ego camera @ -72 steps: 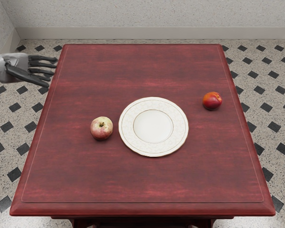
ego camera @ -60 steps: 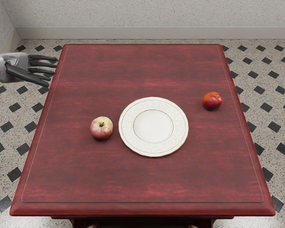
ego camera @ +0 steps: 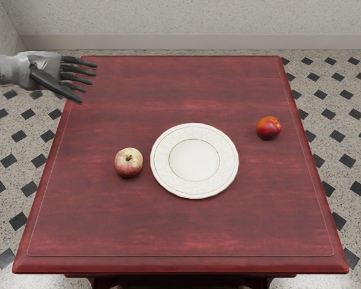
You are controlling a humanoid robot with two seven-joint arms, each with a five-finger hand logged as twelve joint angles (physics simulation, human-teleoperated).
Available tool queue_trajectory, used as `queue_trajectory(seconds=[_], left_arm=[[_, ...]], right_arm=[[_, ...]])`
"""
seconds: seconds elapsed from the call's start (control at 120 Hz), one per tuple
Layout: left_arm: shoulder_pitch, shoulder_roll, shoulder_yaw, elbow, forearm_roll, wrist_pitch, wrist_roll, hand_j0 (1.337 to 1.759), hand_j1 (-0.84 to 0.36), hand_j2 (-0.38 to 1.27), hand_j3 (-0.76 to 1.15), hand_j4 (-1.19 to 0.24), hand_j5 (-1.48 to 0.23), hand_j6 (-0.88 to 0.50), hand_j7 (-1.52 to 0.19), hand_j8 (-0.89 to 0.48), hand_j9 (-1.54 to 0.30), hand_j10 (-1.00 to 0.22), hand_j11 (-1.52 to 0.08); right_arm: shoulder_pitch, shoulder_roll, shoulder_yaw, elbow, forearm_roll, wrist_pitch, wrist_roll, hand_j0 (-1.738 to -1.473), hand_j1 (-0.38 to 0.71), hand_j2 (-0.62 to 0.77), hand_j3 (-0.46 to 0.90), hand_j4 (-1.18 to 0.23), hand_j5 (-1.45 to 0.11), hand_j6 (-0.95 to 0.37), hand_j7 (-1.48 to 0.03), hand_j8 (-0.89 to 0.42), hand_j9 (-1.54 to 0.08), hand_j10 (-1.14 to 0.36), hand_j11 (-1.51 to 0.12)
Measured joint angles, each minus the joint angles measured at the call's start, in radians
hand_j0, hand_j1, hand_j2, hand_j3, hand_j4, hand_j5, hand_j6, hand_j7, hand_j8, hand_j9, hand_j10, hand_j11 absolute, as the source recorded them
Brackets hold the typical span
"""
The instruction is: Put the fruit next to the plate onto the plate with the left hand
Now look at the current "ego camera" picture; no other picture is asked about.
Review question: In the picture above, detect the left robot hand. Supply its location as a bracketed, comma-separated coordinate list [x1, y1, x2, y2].
[0, 51, 98, 105]

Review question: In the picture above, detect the white patterned plate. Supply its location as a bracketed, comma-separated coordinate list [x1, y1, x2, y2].
[150, 122, 240, 200]

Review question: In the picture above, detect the pale red-green apple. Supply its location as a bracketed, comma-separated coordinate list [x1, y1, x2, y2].
[114, 147, 144, 178]

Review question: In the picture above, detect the red nectarine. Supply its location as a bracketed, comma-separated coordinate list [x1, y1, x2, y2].
[256, 116, 282, 140]

